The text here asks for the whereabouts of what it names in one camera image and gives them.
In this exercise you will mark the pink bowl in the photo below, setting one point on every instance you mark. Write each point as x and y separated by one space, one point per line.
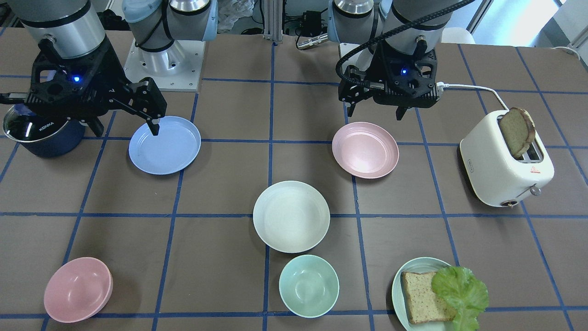
78 290

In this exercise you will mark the dark blue saucepan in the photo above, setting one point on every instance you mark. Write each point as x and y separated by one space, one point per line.
42 136

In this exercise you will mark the green lettuce leaf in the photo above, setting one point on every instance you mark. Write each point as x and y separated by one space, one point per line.
464 292

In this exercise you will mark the green plate with food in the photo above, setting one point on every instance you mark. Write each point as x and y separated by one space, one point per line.
398 297

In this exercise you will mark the blue plate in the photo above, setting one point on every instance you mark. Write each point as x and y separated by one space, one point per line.
173 149

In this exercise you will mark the pink plate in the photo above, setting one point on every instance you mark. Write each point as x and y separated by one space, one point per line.
365 150

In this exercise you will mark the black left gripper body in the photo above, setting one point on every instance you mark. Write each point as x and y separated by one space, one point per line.
350 88

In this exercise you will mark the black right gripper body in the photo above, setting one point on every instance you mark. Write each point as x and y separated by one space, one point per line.
141 98

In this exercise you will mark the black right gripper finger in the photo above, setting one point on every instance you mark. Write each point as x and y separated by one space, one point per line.
153 125

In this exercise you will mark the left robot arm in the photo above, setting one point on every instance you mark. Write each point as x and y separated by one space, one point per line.
411 27

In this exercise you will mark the green bowl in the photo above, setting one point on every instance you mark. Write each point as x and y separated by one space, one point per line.
309 286

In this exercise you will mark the white plate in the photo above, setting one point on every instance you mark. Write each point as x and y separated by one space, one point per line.
291 217

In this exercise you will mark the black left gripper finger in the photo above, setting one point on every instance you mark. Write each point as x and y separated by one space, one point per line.
400 112
350 109

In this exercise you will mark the aluminium frame post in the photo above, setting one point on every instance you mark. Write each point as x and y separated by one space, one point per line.
273 13

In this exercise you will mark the bread slice in toaster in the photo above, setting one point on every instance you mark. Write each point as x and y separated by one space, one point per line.
518 130

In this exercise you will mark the white chair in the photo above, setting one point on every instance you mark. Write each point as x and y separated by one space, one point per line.
457 35

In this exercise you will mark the white toaster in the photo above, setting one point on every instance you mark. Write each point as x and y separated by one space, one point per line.
496 178

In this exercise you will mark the bread slice on plate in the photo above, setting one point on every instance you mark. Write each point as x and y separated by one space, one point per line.
423 305

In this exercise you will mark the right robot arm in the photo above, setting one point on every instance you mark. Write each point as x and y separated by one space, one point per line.
75 27

